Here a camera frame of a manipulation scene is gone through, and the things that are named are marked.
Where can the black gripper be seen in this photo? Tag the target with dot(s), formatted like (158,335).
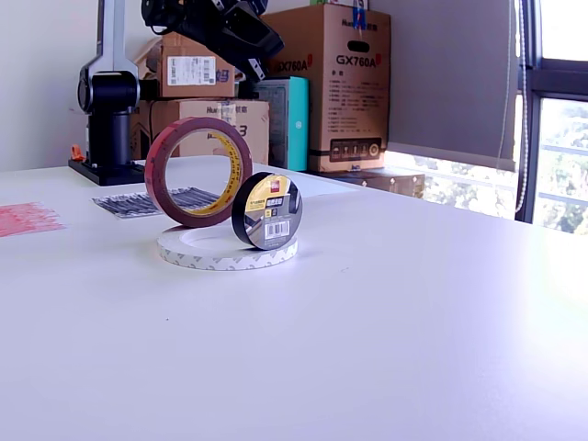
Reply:
(202,16)

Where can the red double-sided tape roll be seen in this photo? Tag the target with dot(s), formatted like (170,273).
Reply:
(151,174)

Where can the black electrical tape roll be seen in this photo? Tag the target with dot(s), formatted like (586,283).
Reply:
(271,216)

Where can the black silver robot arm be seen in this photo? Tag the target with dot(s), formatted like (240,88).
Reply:
(108,87)

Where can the blue tape strip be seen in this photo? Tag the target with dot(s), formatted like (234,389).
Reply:
(360,18)

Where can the large white tape roll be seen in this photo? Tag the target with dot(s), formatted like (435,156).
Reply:
(220,262)

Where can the cardboard box shipping label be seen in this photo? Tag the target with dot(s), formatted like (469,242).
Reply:
(193,89)

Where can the Huntkey cardboard box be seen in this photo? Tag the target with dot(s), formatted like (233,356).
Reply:
(202,110)

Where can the teal and dark box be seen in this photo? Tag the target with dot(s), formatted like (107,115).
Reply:
(299,124)

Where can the large GX760A cardboard box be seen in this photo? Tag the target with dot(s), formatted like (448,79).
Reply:
(349,92)

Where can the blank white paper sheet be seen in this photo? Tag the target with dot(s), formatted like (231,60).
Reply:
(326,186)

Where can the orange clamp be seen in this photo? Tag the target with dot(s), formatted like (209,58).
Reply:
(76,154)

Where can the black scribbled paper sheet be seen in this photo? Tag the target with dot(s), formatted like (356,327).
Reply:
(119,204)

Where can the grey roller blind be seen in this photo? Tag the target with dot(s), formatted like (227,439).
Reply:
(450,69)

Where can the red scribbled paper sheet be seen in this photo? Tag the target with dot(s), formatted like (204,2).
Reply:
(27,218)

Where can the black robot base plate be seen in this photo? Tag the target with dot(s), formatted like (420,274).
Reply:
(110,174)

